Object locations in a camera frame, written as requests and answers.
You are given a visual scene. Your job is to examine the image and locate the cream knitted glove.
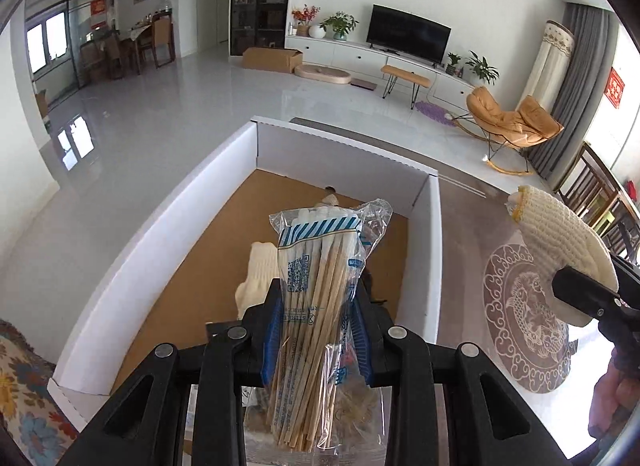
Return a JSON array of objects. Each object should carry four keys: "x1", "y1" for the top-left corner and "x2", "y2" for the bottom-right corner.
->
[
  {"x1": 234, "y1": 241, "x2": 279, "y2": 319},
  {"x1": 506, "y1": 185, "x2": 618, "y2": 327}
]

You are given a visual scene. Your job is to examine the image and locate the bag of wooden chopsticks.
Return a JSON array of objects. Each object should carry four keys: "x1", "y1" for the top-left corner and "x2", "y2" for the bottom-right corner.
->
[{"x1": 244, "y1": 196, "x2": 393, "y2": 465}]

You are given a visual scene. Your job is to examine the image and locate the person's right hand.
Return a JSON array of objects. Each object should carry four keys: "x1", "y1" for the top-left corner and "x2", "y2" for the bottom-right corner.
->
[{"x1": 588, "y1": 349, "x2": 639, "y2": 439}]

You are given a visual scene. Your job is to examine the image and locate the wooden dining chair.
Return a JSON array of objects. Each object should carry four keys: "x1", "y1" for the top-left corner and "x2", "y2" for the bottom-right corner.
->
[{"x1": 554, "y1": 142, "x2": 639, "y2": 264}]

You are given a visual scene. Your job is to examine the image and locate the floral patterned cloth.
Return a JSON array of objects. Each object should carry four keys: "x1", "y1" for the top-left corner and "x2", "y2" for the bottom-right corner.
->
[{"x1": 1, "y1": 321, "x2": 78, "y2": 465}]

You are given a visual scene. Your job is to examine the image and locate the white cardboard box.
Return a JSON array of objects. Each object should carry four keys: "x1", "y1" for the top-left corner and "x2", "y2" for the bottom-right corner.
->
[{"x1": 48, "y1": 117, "x2": 442, "y2": 429}]

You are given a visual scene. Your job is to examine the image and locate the orange rocking lounge chair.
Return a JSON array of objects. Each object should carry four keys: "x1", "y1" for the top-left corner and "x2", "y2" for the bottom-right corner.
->
[{"x1": 451, "y1": 86, "x2": 564, "y2": 177}]

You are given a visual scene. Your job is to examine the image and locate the red paper window decoration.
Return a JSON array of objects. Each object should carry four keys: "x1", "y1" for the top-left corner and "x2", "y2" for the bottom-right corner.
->
[{"x1": 603, "y1": 67, "x2": 625, "y2": 109}]

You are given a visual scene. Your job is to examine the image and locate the white standing air conditioner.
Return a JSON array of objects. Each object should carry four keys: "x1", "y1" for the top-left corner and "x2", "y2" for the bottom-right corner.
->
[{"x1": 520, "y1": 20, "x2": 575, "y2": 112}]

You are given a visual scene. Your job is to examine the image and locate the green potted plant right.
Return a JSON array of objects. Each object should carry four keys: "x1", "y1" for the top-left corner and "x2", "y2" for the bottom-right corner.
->
[{"x1": 465, "y1": 51, "x2": 500, "y2": 85}]

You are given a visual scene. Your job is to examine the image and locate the green potted plant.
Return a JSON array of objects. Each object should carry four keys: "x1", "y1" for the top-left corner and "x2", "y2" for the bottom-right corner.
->
[
  {"x1": 465, "y1": 51, "x2": 500, "y2": 85},
  {"x1": 321, "y1": 12, "x2": 359, "y2": 41}
]

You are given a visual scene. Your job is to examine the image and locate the grey curtain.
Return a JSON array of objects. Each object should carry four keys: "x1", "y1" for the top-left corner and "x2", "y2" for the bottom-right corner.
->
[{"x1": 526, "y1": 3, "x2": 620, "y2": 189}]

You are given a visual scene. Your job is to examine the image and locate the small potted plant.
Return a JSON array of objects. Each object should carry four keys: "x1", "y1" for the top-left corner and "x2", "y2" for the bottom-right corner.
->
[{"x1": 446, "y1": 52, "x2": 461, "y2": 76}]

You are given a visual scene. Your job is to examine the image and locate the wooden bench black legs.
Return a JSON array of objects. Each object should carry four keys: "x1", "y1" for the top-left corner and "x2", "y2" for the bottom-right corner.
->
[{"x1": 381, "y1": 65, "x2": 432, "y2": 110}]

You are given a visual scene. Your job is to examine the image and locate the beige pet bed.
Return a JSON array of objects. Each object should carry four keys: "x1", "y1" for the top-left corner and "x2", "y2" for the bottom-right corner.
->
[{"x1": 294, "y1": 64, "x2": 352, "y2": 84}]

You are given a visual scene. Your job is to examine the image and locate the white tv cabinet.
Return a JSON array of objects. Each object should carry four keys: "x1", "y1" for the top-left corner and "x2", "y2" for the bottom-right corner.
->
[{"x1": 284, "y1": 36, "x2": 474, "y2": 114}]

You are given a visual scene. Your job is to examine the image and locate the brown cardboard box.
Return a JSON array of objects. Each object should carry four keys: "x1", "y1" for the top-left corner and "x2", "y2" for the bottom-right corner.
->
[{"x1": 242, "y1": 46, "x2": 304, "y2": 74}]

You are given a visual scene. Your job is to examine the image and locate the black flat television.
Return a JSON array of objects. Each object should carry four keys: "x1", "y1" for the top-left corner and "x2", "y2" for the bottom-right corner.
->
[{"x1": 367, "y1": 4, "x2": 451, "y2": 62}]

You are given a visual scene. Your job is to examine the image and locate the green potted plant left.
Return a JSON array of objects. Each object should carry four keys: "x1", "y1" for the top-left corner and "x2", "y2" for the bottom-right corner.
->
[{"x1": 321, "y1": 12, "x2": 359, "y2": 41}]

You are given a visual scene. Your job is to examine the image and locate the red flower vase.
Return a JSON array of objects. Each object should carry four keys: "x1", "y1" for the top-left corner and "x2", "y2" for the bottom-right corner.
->
[{"x1": 292, "y1": 4, "x2": 320, "y2": 36}]

